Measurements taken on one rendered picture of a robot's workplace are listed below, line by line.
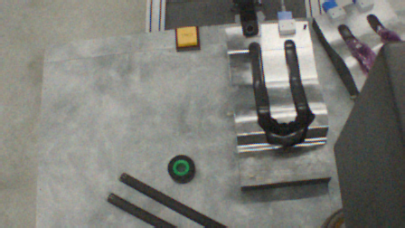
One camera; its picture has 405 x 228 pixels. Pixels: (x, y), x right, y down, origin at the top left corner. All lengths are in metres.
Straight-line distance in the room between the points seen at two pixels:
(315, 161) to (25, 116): 1.64
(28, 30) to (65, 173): 1.45
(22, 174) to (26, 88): 0.46
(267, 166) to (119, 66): 0.59
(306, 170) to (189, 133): 0.37
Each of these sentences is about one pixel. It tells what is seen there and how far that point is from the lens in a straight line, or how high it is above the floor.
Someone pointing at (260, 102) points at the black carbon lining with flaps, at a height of 0.91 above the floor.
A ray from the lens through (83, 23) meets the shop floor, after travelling 2.84.
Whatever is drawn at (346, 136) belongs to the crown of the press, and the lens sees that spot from 0.44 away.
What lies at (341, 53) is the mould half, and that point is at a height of 0.88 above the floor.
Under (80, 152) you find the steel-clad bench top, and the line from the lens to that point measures 1.63.
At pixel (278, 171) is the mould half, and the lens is 1.48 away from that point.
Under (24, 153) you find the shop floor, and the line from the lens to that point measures 2.62.
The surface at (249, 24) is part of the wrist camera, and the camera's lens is 1.42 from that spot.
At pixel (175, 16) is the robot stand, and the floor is 0.21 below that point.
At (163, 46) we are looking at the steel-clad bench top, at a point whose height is 0.80.
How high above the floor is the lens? 2.28
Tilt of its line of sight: 67 degrees down
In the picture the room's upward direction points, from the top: 11 degrees counter-clockwise
